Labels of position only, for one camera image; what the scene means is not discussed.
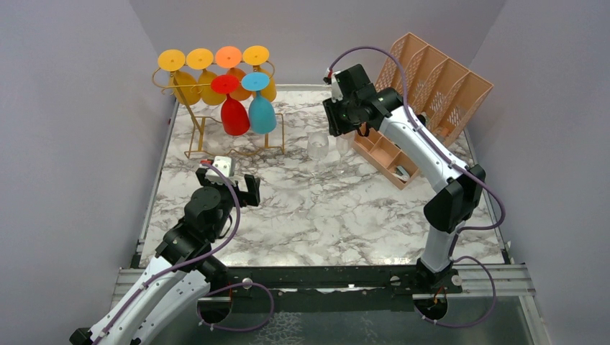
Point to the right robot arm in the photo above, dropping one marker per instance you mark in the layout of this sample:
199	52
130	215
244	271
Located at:
457	186

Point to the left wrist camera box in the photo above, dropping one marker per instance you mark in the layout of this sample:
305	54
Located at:
224	164

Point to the blue wine glass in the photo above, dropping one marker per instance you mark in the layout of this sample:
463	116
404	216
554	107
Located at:
261	113

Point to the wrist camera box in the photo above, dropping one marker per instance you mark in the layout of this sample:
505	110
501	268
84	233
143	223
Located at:
330	79
224	164

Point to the peach plastic file organizer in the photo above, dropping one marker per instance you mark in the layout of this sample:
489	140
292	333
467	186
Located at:
439	88

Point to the red wine glass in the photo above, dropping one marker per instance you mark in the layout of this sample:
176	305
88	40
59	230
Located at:
234	116

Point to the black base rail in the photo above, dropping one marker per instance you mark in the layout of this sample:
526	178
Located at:
319	289

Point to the yellow wine glass far left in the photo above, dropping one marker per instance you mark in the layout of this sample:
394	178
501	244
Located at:
181	82

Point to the orange wine glass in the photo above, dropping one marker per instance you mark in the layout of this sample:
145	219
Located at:
230	57

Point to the yellow wine glass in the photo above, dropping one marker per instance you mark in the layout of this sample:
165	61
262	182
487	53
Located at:
181	82
201	59
257	56

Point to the clear wine glass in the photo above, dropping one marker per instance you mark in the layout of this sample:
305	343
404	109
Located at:
343	145
317	150

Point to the yellow wine glass right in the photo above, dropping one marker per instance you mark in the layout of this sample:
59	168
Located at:
257	56

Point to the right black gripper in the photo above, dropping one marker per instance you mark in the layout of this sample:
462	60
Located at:
335	127

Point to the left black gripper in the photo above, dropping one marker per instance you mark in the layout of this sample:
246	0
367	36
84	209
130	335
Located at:
252	196

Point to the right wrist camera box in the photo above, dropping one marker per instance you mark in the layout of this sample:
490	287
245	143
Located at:
330	79

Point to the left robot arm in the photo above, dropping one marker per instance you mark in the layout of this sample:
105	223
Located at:
184	267

